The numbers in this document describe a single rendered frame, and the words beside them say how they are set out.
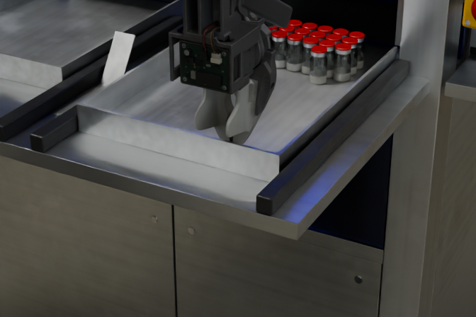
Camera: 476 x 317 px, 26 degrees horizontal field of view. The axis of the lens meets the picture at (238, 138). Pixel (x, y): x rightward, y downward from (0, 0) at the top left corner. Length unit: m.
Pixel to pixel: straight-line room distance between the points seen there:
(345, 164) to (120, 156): 0.25
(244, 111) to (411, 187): 0.43
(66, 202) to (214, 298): 0.30
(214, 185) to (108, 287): 0.76
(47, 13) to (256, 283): 0.53
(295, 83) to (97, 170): 0.31
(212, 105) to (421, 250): 0.50
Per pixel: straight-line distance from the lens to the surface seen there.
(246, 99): 1.06
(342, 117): 1.19
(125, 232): 1.73
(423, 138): 1.39
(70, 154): 1.16
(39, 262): 1.90
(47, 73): 1.31
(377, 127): 1.22
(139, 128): 1.15
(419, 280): 1.50
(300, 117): 1.23
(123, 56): 1.32
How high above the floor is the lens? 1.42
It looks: 27 degrees down
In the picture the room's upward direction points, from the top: straight up
